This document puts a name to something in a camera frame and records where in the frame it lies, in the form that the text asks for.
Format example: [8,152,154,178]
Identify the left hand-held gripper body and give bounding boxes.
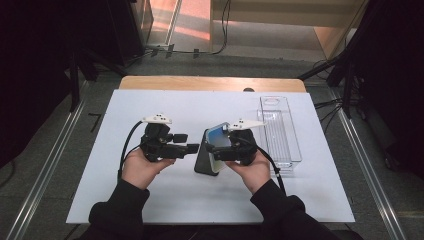
[139,113,189,164]

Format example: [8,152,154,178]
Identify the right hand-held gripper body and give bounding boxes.
[213,118,268,167]

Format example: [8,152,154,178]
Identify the black phone case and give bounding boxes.
[193,129,221,177]

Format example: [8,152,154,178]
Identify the iridescent clear phone case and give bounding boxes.
[204,121,233,173]

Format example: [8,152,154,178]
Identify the clear plastic rack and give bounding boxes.
[256,95,303,173]

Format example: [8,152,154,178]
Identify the person's right hand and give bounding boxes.
[225,149,272,195]

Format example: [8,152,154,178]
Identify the person's left hand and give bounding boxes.
[121,148,177,191]

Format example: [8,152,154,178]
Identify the white board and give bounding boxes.
[65,89,356,225]

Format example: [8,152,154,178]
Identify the wooden table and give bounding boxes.
[118,75,307,94]

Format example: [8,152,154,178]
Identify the black tripod stand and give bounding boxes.
[297,49,359,119]
[67,49,129,113]

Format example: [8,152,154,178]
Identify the black cabinet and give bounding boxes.
[105,0,155,67]

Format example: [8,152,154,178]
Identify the left hand-held gripper cable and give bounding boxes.
[116,120,144,183]

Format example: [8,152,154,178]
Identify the hand-held gripper cable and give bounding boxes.
[116,120,144,183]
[255,145,288,196]

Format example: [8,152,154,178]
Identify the right hand-held gripper cable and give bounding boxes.
[255,145,288,196]

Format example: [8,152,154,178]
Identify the black floor cables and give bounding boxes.
[313,94,346,133]

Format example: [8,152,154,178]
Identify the metal floor rail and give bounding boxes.
[5,99,88,240]
[331,87,408,240]

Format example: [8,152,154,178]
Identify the black hanging cable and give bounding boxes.
[146,0,233,57]

